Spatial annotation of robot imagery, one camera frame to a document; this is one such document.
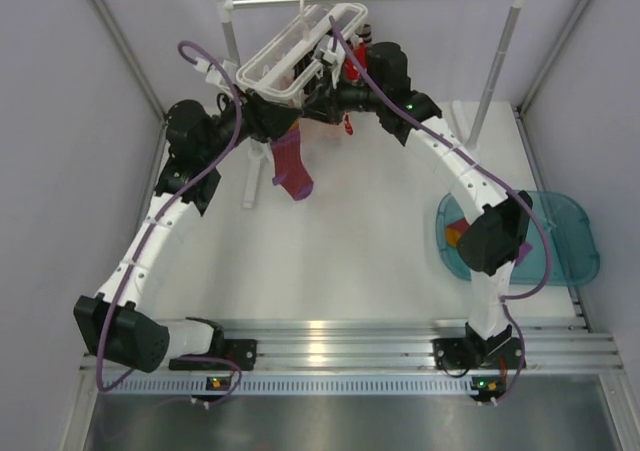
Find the red sock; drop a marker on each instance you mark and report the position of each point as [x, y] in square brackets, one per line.
[350, 72]

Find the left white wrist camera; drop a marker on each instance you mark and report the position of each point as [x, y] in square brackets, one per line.
[214, 77]

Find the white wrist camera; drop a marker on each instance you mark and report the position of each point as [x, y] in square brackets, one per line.
[214, 77]
[330, 53]

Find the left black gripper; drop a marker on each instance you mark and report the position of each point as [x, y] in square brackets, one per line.
[267, 119]

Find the pink sock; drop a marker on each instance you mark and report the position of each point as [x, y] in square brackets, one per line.
[314, 130]

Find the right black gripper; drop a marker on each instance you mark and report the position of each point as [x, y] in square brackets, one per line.
[323, 104]

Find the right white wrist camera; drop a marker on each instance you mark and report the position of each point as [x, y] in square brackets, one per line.
[330, 53]

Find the aluminium mounting rail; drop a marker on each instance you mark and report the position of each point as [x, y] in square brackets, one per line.
[553, 346]

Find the orange purple sock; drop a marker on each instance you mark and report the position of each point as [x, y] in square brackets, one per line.
[289, 170]
[455, 230]

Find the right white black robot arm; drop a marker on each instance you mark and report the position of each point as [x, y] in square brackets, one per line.
[375, 79]

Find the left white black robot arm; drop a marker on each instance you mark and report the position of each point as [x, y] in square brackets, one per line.
[116, 323]

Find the perforated cable duct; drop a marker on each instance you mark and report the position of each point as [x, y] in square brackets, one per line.
[294, 385]

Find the white plastic clip hanger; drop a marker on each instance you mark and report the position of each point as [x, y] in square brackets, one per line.
[284, 69]

